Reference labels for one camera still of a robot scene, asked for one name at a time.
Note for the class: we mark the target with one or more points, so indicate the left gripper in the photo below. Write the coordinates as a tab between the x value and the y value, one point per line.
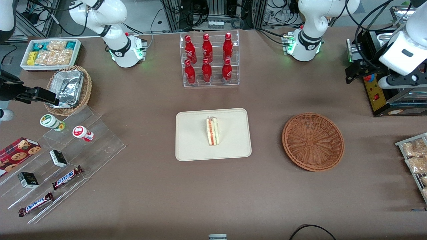
368	66

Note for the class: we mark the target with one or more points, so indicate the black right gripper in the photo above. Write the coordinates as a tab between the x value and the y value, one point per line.
7	90

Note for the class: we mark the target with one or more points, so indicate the triangular sandwich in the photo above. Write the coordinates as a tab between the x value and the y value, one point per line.
212	131

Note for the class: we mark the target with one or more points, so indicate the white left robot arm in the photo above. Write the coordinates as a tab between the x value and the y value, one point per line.
312	20

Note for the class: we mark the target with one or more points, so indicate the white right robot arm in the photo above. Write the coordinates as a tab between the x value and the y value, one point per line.
116	50

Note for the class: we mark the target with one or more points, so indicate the light wicker basket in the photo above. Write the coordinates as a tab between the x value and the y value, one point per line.
87	90

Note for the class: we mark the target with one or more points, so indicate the brown round wicker basket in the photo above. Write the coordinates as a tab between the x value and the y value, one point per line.
313	143

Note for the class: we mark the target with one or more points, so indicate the cream plastic serving tray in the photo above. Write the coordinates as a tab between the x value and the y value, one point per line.
193	140

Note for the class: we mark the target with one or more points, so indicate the green lid yogurt cup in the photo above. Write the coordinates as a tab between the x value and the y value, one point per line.
49	121

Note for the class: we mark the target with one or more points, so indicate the aluminium foil container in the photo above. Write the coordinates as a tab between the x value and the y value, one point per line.
68	88

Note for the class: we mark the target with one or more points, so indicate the black hot dog roller machine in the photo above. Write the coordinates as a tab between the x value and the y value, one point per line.
377	100

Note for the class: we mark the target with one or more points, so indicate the white rectangular snack bin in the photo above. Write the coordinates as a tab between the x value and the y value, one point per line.
24	61

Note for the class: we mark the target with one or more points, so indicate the yellow snack packet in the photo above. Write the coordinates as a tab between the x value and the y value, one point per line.
32	58

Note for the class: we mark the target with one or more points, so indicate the clear bag of crackers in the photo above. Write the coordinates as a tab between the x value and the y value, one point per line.
53	57
56	45

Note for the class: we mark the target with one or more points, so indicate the steel pan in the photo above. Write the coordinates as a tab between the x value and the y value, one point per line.
383	38

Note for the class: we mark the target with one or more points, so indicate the teal snack packet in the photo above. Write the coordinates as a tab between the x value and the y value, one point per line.
40	46
70	45

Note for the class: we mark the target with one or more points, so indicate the red lid yogurt cup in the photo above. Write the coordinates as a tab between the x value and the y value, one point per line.
80	132

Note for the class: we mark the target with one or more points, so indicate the red plaid cookie box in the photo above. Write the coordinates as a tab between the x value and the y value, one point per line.
18	153

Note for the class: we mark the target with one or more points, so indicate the small black carton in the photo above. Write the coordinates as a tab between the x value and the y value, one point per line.
58	158
28	180

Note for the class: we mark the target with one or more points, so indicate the clear acrylic stepped display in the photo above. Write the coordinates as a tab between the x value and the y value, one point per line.
100	146

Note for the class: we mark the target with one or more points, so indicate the Snickers chocolate bar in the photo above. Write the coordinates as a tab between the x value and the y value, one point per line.
36	204
66	177

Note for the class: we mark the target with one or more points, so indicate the clear bag of pastries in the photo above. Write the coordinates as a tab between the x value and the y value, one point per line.
415	148
417	165
424	180
425	192

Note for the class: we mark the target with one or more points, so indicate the red cola bottle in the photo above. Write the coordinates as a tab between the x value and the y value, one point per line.
228	48
206	72
190	50
227	72
207	50
190	74

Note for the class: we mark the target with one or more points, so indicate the clear acrylic bottle rack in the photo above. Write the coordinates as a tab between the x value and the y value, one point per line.
217	85

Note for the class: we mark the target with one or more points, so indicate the small grey device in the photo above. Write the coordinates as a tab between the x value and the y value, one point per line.
217	237

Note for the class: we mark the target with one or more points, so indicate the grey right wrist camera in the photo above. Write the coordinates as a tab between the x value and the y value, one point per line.
6	115

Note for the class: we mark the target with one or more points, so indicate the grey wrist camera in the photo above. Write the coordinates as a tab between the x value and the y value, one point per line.
6	115
400	81

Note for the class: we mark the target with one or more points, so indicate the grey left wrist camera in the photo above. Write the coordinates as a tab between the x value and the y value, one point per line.
400	81

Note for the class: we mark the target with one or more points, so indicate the aluminium frame rack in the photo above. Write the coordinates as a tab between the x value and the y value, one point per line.
253	13

